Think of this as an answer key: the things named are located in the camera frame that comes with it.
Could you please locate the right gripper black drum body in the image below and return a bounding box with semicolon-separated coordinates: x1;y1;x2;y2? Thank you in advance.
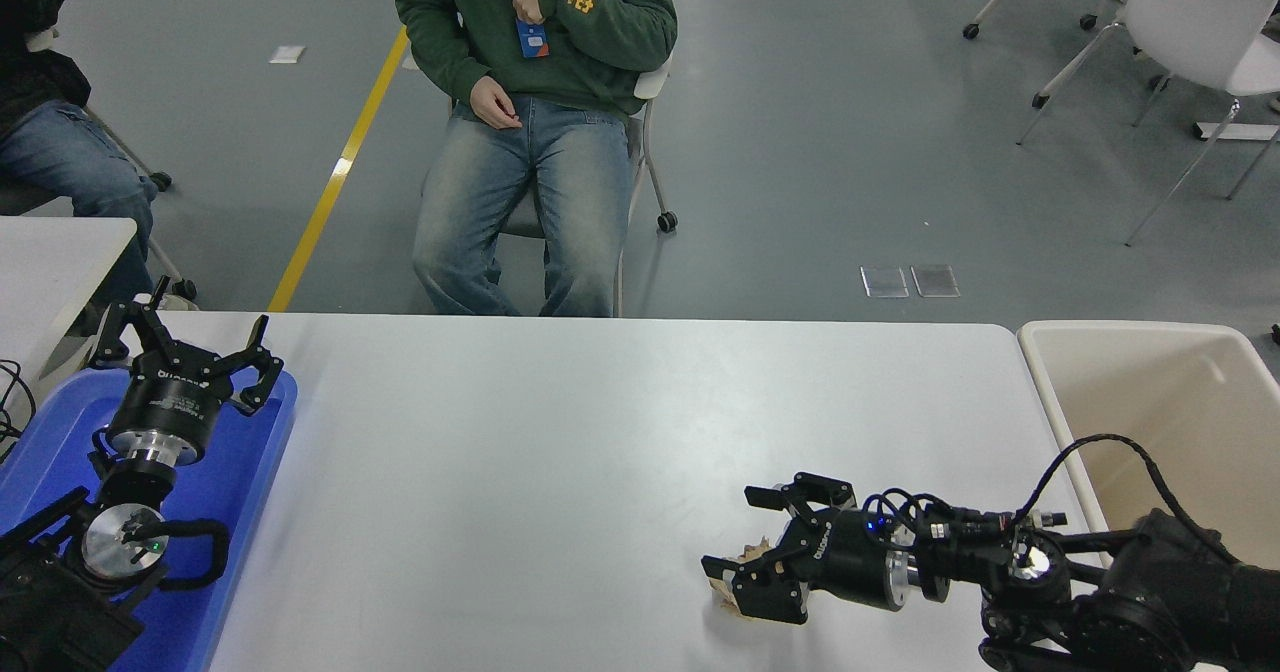
799;510;902;610

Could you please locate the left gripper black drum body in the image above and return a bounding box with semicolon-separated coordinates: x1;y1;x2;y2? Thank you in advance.
108;357;237;451

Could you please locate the tan paper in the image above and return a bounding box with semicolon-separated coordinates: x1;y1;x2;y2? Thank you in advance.
708;537;776;615

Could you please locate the blue lanyard badge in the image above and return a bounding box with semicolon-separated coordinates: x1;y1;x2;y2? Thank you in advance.
514;0;553;61

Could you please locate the seated person's right hand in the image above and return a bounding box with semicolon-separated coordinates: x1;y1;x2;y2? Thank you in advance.
469;75;524;132

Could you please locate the blue plastic tray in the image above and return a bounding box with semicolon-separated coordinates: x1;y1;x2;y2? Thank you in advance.
0;367;299;672

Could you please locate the white side table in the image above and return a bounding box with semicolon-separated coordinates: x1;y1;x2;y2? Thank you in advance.
0;217;138;413

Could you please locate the grey wheeled chair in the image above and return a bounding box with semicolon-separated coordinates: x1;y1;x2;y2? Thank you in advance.
0;27;198;301

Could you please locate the person beside side table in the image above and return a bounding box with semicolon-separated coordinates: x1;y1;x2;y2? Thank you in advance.
0;0;201;311

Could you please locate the large pale bin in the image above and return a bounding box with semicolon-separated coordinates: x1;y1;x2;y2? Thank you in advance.
1016;320;1280;568

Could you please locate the white wheeled chair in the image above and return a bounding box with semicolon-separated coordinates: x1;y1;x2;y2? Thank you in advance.
400;47;679;318

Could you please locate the seated person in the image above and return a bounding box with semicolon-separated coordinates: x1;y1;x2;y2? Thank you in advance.
395;0;679;318

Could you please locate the white flat floor bar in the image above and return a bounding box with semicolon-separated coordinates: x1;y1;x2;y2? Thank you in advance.
1195;121;1280;142

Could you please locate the white chair with chrome legs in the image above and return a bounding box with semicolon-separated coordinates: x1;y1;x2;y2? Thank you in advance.
1015;0;1280;248

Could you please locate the black cable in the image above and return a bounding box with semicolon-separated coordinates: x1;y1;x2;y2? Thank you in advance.
0;359;37;458

